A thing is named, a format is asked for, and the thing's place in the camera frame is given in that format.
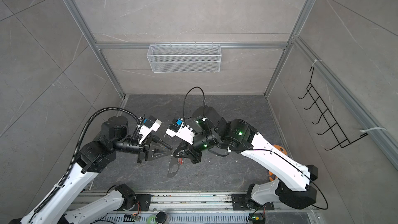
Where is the orange round toy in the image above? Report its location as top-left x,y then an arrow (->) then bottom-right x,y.
268,145 -> 288,181

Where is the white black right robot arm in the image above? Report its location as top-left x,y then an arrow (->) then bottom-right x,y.
166,105 -> 318,209

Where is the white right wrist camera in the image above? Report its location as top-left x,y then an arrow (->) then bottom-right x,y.
166,118 -> 196,145

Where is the black wire hook rack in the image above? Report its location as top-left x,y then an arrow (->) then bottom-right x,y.
298,67 -> 368,151

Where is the black camera cable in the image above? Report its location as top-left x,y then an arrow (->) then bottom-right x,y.
182,86 -> 206,122

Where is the white wire mesh basket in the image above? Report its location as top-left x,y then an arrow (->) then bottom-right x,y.
147,44 -> 222,73

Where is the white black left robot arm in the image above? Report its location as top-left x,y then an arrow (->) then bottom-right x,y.
11,116 -> 172,224

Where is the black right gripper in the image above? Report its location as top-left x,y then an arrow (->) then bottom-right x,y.
171,128 -> 221,163

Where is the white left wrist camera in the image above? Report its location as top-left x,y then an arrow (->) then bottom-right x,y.
138,116 -> 162,144

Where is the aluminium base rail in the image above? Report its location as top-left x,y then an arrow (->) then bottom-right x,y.
99,191 -> 324,224

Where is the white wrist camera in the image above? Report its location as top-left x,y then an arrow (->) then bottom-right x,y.
166,118 -> 196,145
138,116 -> 162,144

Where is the black corrugated cable conduit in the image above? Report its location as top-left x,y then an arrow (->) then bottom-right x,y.
32,107 -> 141,215

